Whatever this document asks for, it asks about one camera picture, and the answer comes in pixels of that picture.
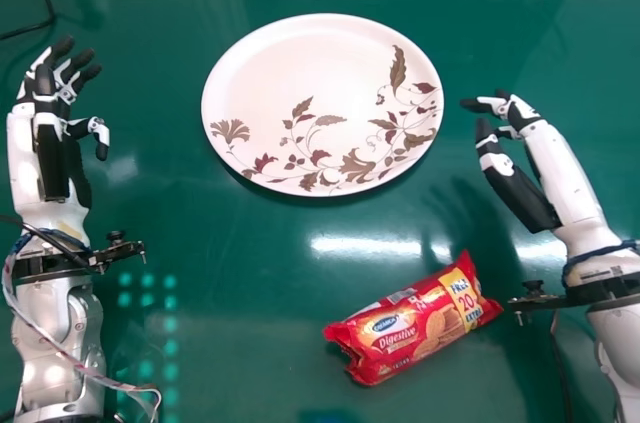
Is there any white flat ribbon cable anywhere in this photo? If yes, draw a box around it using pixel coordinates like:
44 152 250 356
1 242 164 423

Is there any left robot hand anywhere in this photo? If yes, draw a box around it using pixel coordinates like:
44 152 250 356
5 35 147 287

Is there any plate with brown leaf pattern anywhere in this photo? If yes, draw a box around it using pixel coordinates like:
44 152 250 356
200 12 446 199

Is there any red biscuit packet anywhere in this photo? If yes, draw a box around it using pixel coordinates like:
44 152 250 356
322 248 505 388

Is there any black cable beside arm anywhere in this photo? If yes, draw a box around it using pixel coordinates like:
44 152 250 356
548 311 577 423

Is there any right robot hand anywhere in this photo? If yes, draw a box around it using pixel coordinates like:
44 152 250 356
458 89 640 328

